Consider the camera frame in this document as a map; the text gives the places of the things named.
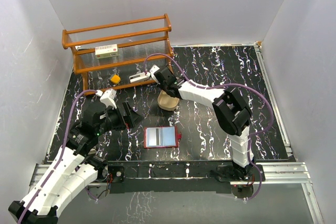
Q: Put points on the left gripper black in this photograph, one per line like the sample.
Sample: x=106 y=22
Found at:
x=132 y=118

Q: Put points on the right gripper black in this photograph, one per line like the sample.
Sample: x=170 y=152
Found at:
x=161 y=86

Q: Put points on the red leather card holder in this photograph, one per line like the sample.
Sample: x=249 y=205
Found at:
x=170 y=137

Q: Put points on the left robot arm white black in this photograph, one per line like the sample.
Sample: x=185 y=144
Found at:
x=74 y=167

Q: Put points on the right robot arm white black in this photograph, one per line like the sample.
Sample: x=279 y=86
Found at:
x=231 y=110

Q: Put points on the beige oval tray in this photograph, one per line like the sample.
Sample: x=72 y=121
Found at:
x=167 y=102

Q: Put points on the white stapler-like object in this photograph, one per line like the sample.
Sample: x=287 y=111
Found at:
x=140 y=77

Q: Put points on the yellow square object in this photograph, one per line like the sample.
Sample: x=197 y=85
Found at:
x=115 y=79

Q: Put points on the wooden shelf rack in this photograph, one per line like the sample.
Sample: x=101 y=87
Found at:
x=142 y=43

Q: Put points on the white red box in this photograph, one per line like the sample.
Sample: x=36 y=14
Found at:
x=107 y=51

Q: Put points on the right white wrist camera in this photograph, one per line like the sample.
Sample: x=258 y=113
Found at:
x=151 y=73

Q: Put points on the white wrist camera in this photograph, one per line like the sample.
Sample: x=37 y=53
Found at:
x=107 y=98
x=151 y=73

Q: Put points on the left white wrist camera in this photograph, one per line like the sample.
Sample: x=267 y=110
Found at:
x=107 y=98

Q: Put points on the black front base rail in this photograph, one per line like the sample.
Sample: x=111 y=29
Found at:
x=170 y=176

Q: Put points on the aluminium frame rail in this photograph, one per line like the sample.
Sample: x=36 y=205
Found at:
x=288 y=172

